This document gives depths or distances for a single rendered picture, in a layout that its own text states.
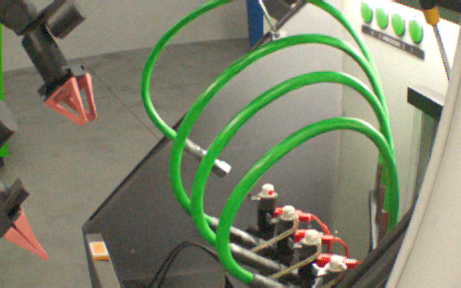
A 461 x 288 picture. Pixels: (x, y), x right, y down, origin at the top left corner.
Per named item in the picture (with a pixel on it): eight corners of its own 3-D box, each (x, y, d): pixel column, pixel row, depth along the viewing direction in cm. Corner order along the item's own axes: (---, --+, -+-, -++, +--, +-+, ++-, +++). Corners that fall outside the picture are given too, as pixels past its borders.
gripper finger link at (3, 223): (61, 253, 79) (12, 201, 76) (30, 287, 77) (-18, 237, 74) (54, 241, 85) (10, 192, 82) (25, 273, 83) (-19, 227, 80)
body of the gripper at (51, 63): (87, 70, 114) (67, 40, 114) (66, 75, 104) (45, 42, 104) (63, 93, 116) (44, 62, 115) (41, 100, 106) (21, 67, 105)
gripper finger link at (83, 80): (111, 105, 114) (83, 64, 114) (97, 111, 107) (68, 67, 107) (85, 129, 116) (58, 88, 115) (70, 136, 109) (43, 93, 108)
